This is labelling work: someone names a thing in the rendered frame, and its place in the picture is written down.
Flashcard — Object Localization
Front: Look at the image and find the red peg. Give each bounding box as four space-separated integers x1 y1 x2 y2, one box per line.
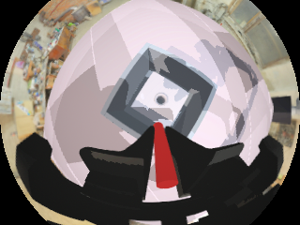
154 123 179 188

